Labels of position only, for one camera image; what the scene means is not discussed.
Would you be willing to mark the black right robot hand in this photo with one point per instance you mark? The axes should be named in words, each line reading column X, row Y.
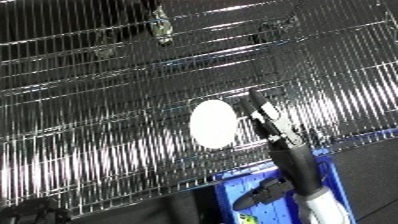
column 293, row 160

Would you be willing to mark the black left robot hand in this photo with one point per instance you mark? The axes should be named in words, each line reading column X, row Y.
column 32, row 213

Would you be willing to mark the white paper cup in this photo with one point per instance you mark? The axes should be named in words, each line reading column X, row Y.
column 214, row 124

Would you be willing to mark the pale right robot forearm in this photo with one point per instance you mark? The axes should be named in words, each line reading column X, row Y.
column 323, row 208

